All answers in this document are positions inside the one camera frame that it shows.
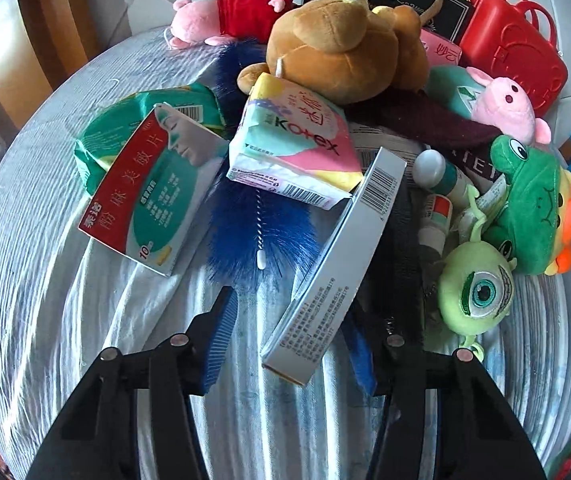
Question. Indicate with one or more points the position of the brown bear plush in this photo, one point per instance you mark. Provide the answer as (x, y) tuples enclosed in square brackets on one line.
[(335, 45)]

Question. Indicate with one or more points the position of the pig plush in red dress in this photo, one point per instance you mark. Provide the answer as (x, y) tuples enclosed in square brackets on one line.
[(235, 10)]

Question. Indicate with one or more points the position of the dark maroon knitted cloth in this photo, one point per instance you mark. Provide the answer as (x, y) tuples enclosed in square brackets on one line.
[(425, 125)]

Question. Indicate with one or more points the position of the pastel sanitary pad pack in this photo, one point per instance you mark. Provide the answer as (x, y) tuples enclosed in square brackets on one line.
[(290, 145)]

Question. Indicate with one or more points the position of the pink tissue pack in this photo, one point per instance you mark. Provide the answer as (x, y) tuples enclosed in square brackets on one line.
[(440, 50)]

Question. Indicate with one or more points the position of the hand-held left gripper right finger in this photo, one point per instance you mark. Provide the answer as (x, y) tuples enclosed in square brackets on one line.
[(361, 362)]

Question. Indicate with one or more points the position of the pig plush in teal outfit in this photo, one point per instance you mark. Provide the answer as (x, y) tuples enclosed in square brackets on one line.
[(500, 100)]

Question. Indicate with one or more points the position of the green plastic packet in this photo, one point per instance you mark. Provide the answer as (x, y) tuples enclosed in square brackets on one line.
[(115, 130)]

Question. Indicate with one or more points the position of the blue fluffy duster brush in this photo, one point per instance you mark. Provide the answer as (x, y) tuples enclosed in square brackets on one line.
[(250, 240)]

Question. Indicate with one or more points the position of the white roll-on bottle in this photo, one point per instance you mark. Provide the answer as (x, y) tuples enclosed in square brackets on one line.
[(438, 170)]

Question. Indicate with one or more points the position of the white cardboard box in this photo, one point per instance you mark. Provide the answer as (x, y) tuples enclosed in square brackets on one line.
[(330, 265)]

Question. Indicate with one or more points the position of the black comb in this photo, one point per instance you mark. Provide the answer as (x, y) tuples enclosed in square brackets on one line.
[(400, 260)]

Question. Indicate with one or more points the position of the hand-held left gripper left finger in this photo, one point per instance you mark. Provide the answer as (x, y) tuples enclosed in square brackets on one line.
[(220, 335)]

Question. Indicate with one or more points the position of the green one-eyed monster plush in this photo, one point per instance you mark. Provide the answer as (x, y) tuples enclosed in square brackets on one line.
[(475, 290)]

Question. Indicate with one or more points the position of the red and green medicine box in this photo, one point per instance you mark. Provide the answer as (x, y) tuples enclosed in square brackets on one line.
[(150, 195)]

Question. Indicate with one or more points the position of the red bear-embossed suitcase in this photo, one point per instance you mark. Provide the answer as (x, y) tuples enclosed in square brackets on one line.
[(520, 55)]

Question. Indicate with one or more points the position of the wooden headboard frame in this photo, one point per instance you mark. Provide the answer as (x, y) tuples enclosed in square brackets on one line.
[(40, 25)]

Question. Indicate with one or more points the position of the yellow duck plush frog hood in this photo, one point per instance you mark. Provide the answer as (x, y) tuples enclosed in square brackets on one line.
[(530, 210)]

